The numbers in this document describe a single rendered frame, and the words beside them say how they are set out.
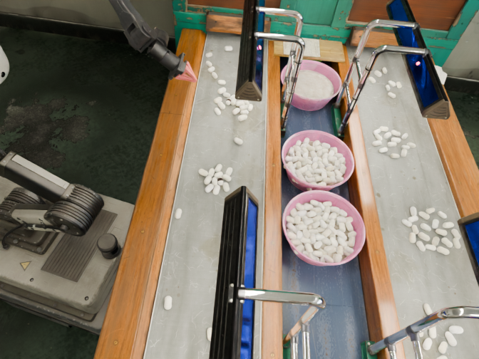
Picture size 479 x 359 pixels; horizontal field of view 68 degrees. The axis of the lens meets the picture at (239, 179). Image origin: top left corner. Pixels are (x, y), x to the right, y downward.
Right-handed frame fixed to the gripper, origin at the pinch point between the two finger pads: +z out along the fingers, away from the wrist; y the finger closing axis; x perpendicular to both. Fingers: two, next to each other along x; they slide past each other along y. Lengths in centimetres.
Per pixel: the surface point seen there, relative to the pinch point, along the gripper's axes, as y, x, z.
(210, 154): -25.9, 3.0, 15.2
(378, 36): 47, -50, 60
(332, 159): -22, -27, 50
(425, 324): -87, -52, 37
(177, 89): 4.4, 12.1, 0.0
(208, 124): -10.8, 4.7, 12.9
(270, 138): -16.9, -12.9, 29.9
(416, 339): -89, -48, 41
